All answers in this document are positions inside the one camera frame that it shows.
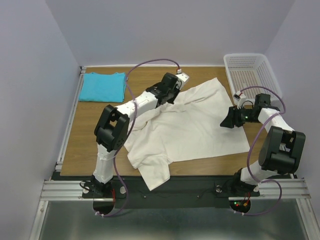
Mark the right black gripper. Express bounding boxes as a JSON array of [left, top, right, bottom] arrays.
[[219, 104, 260, 128]]

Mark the white t shirt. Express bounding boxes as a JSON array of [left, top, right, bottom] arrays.
[[124, 78, 250, 191]]

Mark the white plastic basket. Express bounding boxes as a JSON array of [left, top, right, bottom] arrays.
[[223, 53, 283, 108]]

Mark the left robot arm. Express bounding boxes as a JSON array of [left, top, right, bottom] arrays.
[[90, 70, 190, 197]]

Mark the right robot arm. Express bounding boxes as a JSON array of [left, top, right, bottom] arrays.
[[220, 91, 306, 195]]

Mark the folded blue t shirt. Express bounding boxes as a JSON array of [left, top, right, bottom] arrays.
[[78, 72, 126, 103]]

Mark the electronics board with leds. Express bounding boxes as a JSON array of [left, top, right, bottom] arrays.
[[230, 200, 251, 210]]

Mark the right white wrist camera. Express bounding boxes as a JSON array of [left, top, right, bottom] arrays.
[[233, 90, 247, 109]]

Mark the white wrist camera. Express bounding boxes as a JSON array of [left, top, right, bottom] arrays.
[[233, 90, 247, 109], [175, 72, 190, 90]]

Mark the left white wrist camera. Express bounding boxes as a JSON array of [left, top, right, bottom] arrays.
[[175, 72, 190, 90]]

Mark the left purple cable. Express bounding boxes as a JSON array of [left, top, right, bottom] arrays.
[[94, 58, 182, 219]]

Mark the aluminium frame rail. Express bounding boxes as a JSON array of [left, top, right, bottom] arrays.
[[40, 178, 311, 201]]

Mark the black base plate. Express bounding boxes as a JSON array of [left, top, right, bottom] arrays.
[[50, 172, 289, 209]]

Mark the left table edge rail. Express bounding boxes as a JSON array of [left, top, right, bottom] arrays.
[[54, 66, 87, 172]]

